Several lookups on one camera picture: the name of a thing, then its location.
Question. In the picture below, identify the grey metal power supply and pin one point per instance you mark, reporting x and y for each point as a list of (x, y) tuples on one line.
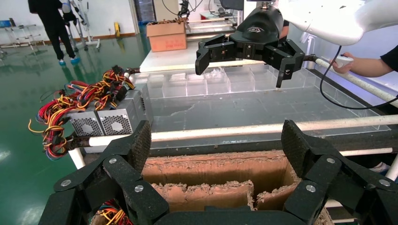
[(85, 124), (116, 122), (142, 113), (150, 105)]

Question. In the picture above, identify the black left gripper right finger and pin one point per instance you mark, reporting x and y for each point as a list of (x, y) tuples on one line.
[(329, 177)]

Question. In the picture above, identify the beige cabinet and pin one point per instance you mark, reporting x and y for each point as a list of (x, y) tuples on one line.
[(166, 9)]

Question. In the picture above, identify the white rolling stand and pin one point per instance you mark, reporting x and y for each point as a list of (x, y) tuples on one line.
[(88, 38)]

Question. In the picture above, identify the white frame pipe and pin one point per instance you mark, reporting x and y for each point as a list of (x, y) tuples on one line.
[(77, 158), (363, 152), (373, 90), (211, 26), (233, 130), (392, 169), (205, 36), (168, 67)]

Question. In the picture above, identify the person in black clothes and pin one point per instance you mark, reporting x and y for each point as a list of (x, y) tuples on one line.
[(53, 24)]

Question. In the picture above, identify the black hanging device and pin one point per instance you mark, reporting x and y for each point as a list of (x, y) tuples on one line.
[(184, 7)]

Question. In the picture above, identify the dark monitor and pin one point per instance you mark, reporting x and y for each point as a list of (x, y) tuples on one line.
[(231, 4)]

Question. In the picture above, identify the brown cardboard box with cells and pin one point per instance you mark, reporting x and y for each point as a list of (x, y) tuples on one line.
[(217, 167)]

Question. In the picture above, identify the white handheld controller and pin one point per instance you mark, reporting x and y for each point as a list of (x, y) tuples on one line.
[(344, 60)]

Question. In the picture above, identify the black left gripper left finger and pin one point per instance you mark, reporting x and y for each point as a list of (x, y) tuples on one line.
[(124, 174)]

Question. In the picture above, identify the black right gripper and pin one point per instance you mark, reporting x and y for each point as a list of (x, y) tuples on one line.
[(258, 34)]

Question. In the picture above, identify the dark blue stack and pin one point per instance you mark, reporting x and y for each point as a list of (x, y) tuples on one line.
[(144, 9)]

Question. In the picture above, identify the long cardboard divider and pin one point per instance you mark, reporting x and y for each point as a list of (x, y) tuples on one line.
[(202, 198)]

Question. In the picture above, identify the yellow floor post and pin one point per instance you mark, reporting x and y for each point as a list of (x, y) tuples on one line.
[(117, 29)]

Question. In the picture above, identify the blue box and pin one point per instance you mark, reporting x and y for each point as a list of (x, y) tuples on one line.
[(5, 24)]

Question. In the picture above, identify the closed brown cardboard box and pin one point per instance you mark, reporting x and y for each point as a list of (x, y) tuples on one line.
[(166, 38)]

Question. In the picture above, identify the white metal rack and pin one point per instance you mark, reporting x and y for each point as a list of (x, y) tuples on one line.
[(18, 28)]

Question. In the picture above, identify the bare person hand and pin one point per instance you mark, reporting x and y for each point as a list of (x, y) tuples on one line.
[(336, 67)]

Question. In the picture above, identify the black pipe joint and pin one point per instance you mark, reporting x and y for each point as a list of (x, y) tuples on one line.
[(79, 143), (132, 70), (309, 58)]

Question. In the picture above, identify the clear acrylic divider tray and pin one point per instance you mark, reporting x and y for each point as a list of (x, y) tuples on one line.
[(217, 84)]

